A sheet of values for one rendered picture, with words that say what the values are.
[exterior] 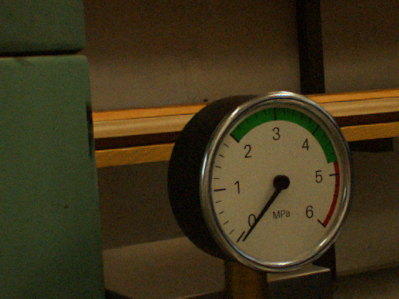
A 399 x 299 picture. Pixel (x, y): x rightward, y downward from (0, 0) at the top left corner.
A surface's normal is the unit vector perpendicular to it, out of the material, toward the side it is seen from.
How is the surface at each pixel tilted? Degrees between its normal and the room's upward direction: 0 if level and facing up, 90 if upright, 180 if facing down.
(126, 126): 89
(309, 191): 90
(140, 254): 0
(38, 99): 90
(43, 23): 90
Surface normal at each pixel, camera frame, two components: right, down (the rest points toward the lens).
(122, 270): -0.07, -1.00
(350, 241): 0.47, 0.02
